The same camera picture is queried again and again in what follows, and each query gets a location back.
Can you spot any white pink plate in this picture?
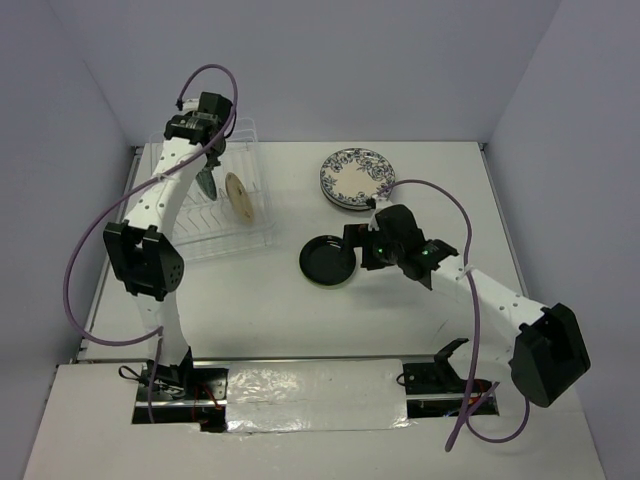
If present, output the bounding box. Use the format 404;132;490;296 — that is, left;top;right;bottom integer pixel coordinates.
321;187;391;211

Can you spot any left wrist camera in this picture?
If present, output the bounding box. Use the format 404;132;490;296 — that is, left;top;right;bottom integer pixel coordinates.
176;98;199;114

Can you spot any beige plate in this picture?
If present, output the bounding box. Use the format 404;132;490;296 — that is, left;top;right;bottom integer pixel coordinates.
225;172;254;225

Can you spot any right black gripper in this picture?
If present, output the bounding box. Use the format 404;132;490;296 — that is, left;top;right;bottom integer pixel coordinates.
333;223;403;271

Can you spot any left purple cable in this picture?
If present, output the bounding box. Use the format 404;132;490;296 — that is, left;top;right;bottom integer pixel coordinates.
65;64;239;347

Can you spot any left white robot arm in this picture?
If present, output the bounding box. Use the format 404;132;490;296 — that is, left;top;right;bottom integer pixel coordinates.
103;92;232;399

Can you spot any silver foil tape patch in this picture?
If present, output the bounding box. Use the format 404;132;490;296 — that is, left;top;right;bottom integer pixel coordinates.
225;359;410;434

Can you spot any dark green plate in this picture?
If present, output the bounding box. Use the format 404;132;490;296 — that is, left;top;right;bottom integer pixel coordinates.
298;235;356;278

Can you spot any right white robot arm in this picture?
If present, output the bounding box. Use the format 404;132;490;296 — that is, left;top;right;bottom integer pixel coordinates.
342;204;591;408

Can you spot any dark patterned plate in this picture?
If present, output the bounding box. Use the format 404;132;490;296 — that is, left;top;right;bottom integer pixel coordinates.
319;148;396;194

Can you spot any teal green plate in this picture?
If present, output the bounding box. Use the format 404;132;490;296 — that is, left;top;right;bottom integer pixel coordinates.
196;168;218;201

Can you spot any lime green plate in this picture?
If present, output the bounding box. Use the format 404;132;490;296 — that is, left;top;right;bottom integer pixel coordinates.
306;277;351;290

